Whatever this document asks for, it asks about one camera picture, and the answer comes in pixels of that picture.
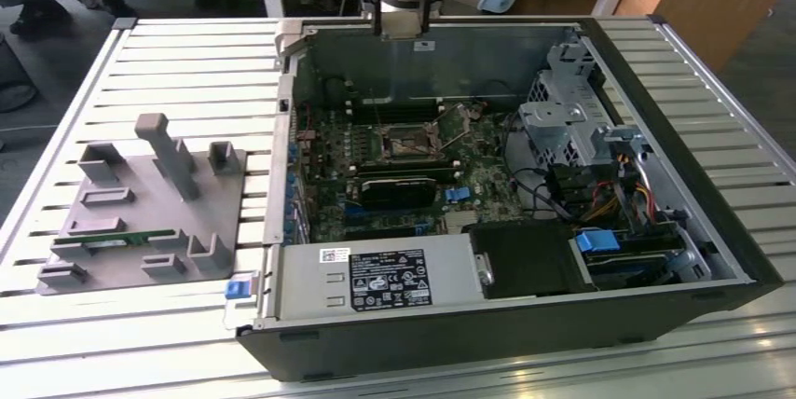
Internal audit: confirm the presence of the CPU socket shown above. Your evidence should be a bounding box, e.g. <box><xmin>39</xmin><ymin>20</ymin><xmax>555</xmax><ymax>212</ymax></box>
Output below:
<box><xmin>378</xmin><ymin>124</ymin><xmax>449</xmax><ymax>161</ymax></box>

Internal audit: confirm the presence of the metal socket cover frame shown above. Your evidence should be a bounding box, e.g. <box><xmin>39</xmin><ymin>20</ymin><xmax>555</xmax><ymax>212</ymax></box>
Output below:
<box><xmin>434</xmin><ymin>102</ymin><xmax>477</xmax><ymax>137</ymax></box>

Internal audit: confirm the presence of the silver power supply with label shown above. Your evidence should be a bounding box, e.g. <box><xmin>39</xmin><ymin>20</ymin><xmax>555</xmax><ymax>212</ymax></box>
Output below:
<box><xmin>263</xmin><ymin>243</ymin><xmax>486</xmax><ymax>321</ymax></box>

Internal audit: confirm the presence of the grey plastic parts rack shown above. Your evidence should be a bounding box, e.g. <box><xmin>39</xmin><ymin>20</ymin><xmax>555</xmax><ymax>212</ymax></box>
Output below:
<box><xmin>33</xmin><ymin>112</ymin><xmax>249</xmax><ymax>296</ymax></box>

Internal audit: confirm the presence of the thin metal locking lever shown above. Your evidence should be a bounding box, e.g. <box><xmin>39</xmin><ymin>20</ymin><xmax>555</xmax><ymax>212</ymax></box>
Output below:
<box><xmin>439</xmin><ymin>126</ymin><xmax>478</xmax><ymax>152</ymax></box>

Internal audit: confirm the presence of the green motherboard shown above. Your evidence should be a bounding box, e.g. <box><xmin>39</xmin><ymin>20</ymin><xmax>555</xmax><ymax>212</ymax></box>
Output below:
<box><xmin>282</xmin><ymin>103</ymin><xmax>547</xmax><ymax>244</ymax></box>

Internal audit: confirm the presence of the yellow red wire bundle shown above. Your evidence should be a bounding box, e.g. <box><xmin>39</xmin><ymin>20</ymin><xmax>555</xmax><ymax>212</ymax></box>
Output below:
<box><xmin>582</xmin><ymin>146</ymin><xmax>659</xmax><ymax>232</ymax></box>

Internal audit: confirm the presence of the black open PC case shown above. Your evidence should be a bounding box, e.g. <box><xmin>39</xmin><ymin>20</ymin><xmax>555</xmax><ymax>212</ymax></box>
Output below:
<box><xmin>234</xmin><ymin>15</ymin><xmax>785</xmax><ymax>384</ymax></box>

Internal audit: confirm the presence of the small silver heat sink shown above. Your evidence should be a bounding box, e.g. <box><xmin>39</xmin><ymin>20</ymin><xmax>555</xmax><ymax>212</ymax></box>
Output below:
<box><xmin>443</xmin><ymin>211</ymin><xmax>478</xmax><ymax>233</ymax></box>

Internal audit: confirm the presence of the black plastic shroud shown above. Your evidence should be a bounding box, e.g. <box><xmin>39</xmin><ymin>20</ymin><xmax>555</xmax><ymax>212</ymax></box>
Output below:
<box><xmin>466</xmin><ymin>221</ymin><xmax>601</xmax><ymax>301</ymax></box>

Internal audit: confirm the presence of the silver metal drive cage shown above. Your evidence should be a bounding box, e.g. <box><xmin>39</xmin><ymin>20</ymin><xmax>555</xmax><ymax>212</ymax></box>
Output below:
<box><xmin>518</xmin><ymin>39</ymin><xmax>654</xmax><ymax>167</ymax></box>

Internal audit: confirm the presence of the black RAM slot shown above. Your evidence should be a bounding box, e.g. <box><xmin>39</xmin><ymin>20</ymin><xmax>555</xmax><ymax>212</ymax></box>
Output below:
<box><xmin>353</xmin><ymin>107</ymin><xmax>437</xmax><ymax>123</ymax></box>
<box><xmin>350</xmin><ymin>96</ymin><xmax>435</xmax><ymax>111</ymax></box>
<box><xmin>354</xmin><ymin>161</ymin><xmax>453</xmax><ymax>173</ymax></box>
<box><xmin>357</xmin><ymin>169</ymin><xmax>453</xmax><ymax>180</ymax></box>

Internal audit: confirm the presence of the green RAM stick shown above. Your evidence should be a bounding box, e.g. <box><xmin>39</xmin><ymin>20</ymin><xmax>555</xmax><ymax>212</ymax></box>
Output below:
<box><xmin>51</xmin><ymin>228</ymin><xmax>175</xmax><ymax>248</ymax></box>

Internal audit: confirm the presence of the blue disk carrier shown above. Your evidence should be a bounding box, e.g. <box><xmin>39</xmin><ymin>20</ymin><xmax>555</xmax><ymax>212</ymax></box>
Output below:
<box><xmin>574</xmin><ymin>228</ymin><xmax>621</xmax><ymax>255</ymax></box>

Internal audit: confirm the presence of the black graphics card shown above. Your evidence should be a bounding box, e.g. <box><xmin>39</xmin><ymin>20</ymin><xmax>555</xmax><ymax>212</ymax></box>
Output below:
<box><xmin>358</xmin><ymin>176</ymin><xmax>437</xmax><ymax>212</ymax></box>

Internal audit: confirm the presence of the brown wooden cabinet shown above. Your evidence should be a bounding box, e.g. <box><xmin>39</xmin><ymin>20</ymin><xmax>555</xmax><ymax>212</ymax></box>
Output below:
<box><xmin>614</xmin><ymin>0</ymin><xmax>796</xmax><ymax>74</ymax></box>

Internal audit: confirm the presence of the black internal cable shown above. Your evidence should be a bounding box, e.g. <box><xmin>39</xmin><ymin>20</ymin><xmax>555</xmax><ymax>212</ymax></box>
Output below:
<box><xmin>506</xmin><ymin>168</ymin><xmax>574</xmax><ymax>224</ymax></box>

